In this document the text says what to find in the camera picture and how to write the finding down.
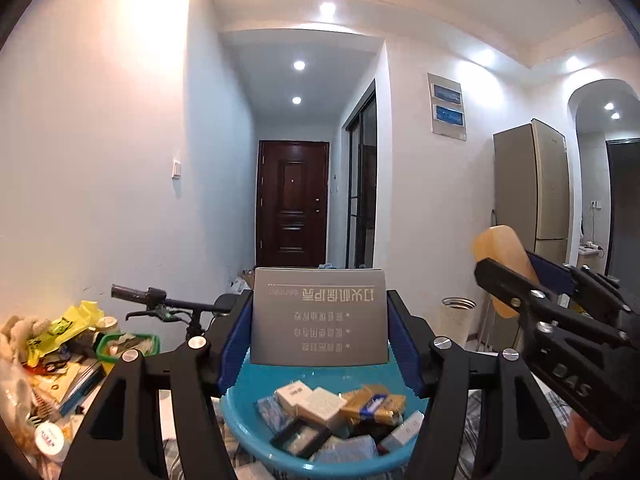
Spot white cylindrical bin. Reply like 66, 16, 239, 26
440, 296, 477, 348

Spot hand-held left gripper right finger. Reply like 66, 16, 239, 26
387, 290, 581, 480

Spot yellow container green rim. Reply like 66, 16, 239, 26
96, 331, 162, 366

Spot plaid cloth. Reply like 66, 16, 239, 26
160, 390, 576, 480

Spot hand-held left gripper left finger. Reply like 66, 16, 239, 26
60, 290, 253, 480

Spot blue plastic basin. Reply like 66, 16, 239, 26
220, 350, 436, 476

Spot white jar blue label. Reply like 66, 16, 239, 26
34, 422, 71, 461

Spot gold box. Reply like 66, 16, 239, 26
341, 384, 388, 418
372, 392, 407, 426

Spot person's right hand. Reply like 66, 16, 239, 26
570, 410, 640, 480

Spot beige refrigerator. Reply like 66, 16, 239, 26
492, 119, 572, 351

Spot glass sliding door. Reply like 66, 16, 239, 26
342, 79, 378, 270

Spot bicycle handlebar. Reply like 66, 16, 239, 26
111, 284, 241, 356

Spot brown door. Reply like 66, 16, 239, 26
256, 140, 331, 268

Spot grey electrical panel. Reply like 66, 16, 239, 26
426, 72, 468, 141

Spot white box printed text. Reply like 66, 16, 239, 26
295, 386, 348, 428

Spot blue booklet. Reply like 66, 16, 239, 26
50, 355, 108, 418

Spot beige plush toy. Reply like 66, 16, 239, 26
0, 315, 51, 361

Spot grey card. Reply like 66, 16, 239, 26
250, 267, 390, 367

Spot yellow plastic bag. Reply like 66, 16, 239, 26
25, 300, 106, 366

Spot black frame box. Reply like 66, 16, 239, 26
270, 417, 331, 458

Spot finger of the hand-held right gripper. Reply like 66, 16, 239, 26
527, 252, 629, 332
474, 257, 632, 349

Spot clear plastic bag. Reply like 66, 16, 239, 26
0, 360, 41, 456

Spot white box dark label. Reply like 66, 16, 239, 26
275, 381, 313, 411

